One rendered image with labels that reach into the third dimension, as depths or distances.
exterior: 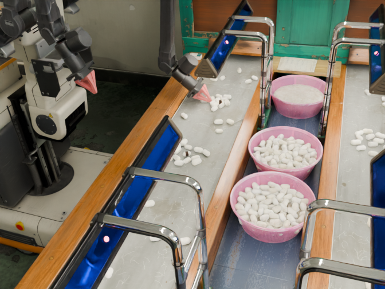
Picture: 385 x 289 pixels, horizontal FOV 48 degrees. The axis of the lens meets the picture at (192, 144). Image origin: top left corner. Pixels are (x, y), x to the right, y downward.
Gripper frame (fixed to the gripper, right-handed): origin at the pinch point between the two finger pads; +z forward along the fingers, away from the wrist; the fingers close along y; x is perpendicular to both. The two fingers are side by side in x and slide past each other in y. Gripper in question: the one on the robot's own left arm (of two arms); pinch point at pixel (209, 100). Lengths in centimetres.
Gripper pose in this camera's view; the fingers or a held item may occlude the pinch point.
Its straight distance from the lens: 190.7
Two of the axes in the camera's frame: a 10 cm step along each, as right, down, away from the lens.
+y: 3.2, -5.8, 7.5
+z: 7.5, 6.3, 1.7
